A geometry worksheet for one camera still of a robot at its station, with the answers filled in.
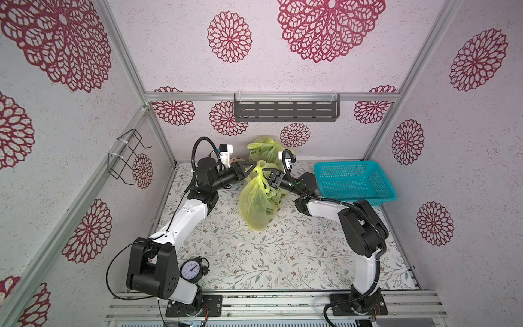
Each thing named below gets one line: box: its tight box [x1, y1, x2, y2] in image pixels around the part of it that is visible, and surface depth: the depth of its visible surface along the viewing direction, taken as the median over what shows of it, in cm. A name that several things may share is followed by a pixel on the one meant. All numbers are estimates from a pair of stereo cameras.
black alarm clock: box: [179, 256, 210, 285], surface depth 81 cm
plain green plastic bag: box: [238, 160, 282, 231], surface depth 81 cm
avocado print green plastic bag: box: [247, 135, 285, 165], surface depth 100 cm
